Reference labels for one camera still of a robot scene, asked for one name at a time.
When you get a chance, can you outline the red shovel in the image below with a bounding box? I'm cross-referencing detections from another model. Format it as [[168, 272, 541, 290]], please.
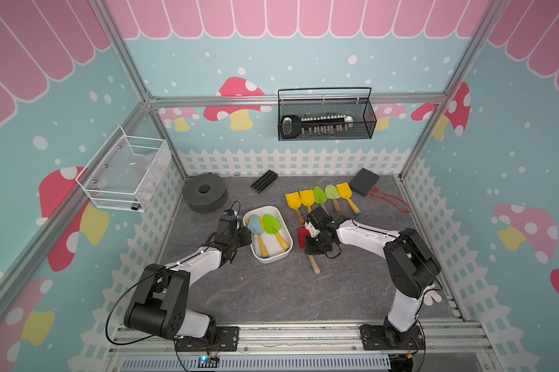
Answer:
[[297, 228, 321, 274]]

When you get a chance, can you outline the light blue shovel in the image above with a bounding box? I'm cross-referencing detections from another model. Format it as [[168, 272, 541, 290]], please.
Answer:
[[247, 215, 269, 259]]

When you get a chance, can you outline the green shovel wooden handle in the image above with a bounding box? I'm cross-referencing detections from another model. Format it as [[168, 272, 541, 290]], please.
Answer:
[[313, 186, 328, 213]]

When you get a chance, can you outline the yellow shovel blue tip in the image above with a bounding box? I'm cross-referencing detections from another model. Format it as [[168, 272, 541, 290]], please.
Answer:
[[300, 190, 315, 213]]

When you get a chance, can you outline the light green shovel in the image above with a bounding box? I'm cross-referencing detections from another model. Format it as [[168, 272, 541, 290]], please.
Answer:
[[324, 184, 341, 214]]

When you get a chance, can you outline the yellow shovel wooden handle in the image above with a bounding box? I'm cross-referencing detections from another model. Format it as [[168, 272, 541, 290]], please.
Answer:
[[286, 192, 305, 226]]

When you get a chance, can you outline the white plastic storage box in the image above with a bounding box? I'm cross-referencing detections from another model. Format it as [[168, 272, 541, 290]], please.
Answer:
[[242, 206, 293, 264]]

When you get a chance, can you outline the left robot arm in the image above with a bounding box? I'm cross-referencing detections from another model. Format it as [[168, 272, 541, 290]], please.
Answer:
[[123, 209, 252, 348]]

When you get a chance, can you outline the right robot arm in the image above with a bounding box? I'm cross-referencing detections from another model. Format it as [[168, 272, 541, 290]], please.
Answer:
[[305, 213, 441, 349]]

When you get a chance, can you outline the black flat box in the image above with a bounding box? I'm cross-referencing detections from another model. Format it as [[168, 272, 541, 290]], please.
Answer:
[[349, 168, 380, 197]]

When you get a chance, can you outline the dark grey foam roll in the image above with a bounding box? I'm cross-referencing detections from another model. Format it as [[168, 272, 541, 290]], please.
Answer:
[[182, 173, 228, 214]]

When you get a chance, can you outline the black ribbed bar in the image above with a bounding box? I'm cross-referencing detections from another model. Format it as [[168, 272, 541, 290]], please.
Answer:
[[251, 170, 279, 193]]

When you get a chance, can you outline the black socket bit holder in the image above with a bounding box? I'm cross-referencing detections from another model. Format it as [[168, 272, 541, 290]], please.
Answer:
[[278, 115, 354, 140]]

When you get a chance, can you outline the white work glove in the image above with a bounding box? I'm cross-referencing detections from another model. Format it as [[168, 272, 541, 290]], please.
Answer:
[[423, 283, 443, 306]]

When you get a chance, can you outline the small green circuit board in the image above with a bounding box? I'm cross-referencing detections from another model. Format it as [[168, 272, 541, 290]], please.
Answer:
[[197, 356, 220, 369]]

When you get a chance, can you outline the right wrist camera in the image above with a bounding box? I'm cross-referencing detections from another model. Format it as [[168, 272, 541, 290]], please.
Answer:
[[305, 207, 331, 237]]

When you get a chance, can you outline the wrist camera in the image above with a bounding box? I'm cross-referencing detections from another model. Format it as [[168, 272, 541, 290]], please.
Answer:
[[305, 207, 331, 237], [219, 209, 240, 234]]

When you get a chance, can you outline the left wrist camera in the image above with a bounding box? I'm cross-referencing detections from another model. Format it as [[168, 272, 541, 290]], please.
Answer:
[[219, 209, 240, 234]]

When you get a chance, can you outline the red cable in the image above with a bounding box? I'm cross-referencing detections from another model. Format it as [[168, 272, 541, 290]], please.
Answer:
[[368, 186, 413, 215]]

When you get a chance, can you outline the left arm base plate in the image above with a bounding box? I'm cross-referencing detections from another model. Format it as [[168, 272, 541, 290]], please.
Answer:
[[174, 326, 240, 353]]

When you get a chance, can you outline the black mesh wall basket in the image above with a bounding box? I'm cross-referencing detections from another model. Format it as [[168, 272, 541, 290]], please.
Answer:
[[277, 87, 377, 141]]

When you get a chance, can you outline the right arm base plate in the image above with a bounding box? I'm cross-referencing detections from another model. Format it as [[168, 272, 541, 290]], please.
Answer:
[[359, 324, 425, 352]]

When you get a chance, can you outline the white wire wall basket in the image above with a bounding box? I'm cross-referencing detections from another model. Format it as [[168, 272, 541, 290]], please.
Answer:
[[76, 127, 172, 212]]

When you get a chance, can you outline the grey slotted cable duct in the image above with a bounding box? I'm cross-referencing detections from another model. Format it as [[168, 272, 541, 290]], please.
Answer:
[[120, 354, 392, 371]]

